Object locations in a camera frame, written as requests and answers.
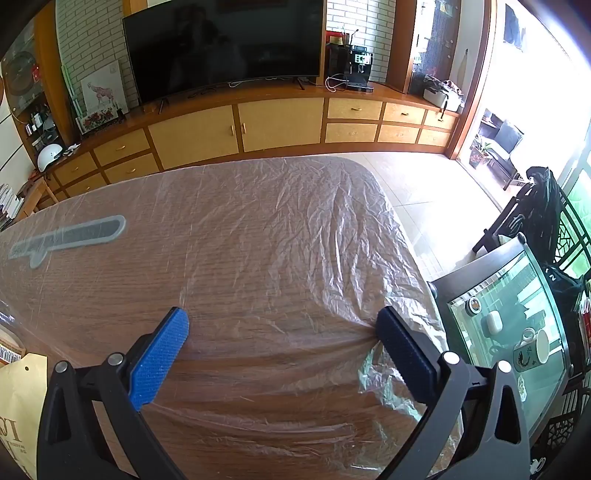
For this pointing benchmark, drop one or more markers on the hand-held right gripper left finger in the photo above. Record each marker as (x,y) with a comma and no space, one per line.
(159,357)

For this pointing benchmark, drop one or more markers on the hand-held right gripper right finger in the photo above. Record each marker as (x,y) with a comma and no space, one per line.
(406,357)

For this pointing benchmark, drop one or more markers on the small round tin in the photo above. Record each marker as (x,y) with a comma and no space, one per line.
(473,306)

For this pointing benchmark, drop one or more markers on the white earbuds case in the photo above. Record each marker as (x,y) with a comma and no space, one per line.
(492,321)

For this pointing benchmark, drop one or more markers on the glass top side table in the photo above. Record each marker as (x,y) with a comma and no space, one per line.
(498,286)

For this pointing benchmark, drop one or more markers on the white patterned mug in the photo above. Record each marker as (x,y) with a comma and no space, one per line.
(531,355)

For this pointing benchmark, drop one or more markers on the brown printed paper bag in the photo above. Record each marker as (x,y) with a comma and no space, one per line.
(18,406)

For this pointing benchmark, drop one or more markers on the dark wooden chair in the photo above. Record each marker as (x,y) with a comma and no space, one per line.
(496,233)

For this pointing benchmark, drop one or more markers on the clear plastic table cover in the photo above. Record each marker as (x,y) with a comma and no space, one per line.
(277,230)

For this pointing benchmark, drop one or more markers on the black jacket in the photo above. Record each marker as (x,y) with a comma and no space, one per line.
(540,207)

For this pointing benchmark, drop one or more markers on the stack of books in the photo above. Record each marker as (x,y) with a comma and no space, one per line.
(9,207)

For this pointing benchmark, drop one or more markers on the potted plant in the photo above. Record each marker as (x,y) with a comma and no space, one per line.
(479,154)

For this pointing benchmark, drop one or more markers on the wooden tv cabinet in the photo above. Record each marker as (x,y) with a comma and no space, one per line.
(194,134)

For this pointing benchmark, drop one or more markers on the white helmet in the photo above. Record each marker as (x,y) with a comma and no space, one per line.
(50,156)

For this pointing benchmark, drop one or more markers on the balcony sofa chair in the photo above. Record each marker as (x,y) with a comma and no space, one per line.
(505,138)

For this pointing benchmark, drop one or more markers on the red flower picture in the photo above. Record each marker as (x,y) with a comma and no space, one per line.
(98,121)

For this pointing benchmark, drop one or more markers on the animal painting on canvas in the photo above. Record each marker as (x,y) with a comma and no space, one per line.
(104,92)

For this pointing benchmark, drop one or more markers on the black coffee machine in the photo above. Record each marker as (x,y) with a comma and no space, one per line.
(360,64)

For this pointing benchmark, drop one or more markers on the wooden display shelf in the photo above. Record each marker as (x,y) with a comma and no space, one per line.
(46,69)

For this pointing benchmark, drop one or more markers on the black flat screen television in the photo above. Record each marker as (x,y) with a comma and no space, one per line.
(221,46)

